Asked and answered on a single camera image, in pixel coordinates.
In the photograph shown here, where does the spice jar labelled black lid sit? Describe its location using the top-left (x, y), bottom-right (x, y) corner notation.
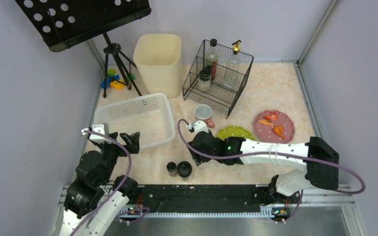
top-left (197, 66), bottom-right (212, 92)

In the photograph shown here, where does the clear bottle gold pump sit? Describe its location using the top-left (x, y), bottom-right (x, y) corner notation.
top-left (224, 40), bottom-right (242, 89)

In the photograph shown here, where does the dark sauce bottle black cap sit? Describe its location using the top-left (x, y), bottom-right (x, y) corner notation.
top-left (204, 38), bottom-right (219, 81)

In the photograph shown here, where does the spice jar round black lid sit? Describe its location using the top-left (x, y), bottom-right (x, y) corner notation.
top-left (192, 153), bottom-right (210, 167)

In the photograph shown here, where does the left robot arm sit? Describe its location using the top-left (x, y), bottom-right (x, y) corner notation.
top-left (59, 128), bottom-right (140, 236)

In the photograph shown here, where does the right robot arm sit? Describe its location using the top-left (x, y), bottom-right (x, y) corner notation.
top-left (187, 131), bottom-right (339, 196)

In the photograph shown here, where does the green dotted plate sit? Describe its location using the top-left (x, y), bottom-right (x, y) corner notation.
top-left (217, 125), bottom-right (255, 140)

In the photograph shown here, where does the pink floral mug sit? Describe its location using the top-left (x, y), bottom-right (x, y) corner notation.
top-left (194, 104), bottom-right (216, 128)

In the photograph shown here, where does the front spice jar black lid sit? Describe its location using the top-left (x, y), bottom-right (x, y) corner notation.
top-left (177, 161), bottom-right (192, 182)

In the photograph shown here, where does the white plastic basket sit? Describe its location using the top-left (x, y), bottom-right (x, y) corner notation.
top-left (94, 93), bottom-right (176, 149)

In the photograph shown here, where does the small spice jar black lid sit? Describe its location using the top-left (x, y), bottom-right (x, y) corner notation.
top-left (166, 162), bottom-right (177, 177)

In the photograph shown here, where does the pink dotted plate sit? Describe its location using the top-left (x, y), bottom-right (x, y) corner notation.
top-left (252, 110), bottom-right (295, 144)

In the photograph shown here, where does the yellow toy block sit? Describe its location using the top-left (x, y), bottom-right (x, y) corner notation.
top-left (110, 80), bottom-right (126, 90)

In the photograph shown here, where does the fried shrimp piece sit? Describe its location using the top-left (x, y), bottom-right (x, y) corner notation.
top-left (257, 119), bottom-right (274, 127)

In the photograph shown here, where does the red shrimp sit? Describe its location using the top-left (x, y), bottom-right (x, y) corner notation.
top-left (263, 111), bottom-right (279, 121)

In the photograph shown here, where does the orange fried drumstick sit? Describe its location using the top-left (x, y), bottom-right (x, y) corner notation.
top-left (272, 125), bottom-right (285, 139)

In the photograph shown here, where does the green toy block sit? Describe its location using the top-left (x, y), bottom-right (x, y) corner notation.
top-left (107, 69), bottom-right (116, 77)

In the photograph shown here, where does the cream plastic waste bin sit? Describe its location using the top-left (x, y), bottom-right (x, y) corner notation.
top-left (133, 33), bottom-right (183, 98)

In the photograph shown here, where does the black perforated music stand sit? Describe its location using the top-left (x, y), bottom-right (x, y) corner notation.
top-left (17, 0), bottom-right (152, 95)

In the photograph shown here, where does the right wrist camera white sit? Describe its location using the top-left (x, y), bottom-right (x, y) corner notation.
top-left (187, 120), bottom-right (209, 134)

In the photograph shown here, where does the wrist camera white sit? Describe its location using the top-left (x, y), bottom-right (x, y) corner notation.
top-left (81, 123), bottom-right (109, 144)
top-left (187, 120), bottom-right (209, 134)

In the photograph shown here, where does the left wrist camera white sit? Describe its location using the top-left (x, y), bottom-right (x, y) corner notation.
top-left (81, 123), bottom-right (109, 144)

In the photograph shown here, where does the black wire rack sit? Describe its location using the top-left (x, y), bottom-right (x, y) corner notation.
top-left (182, 39), bottom-right (254, 117)

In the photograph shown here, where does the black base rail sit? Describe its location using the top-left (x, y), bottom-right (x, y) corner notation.
top-left (119, 184), bottom-right (301, 220)

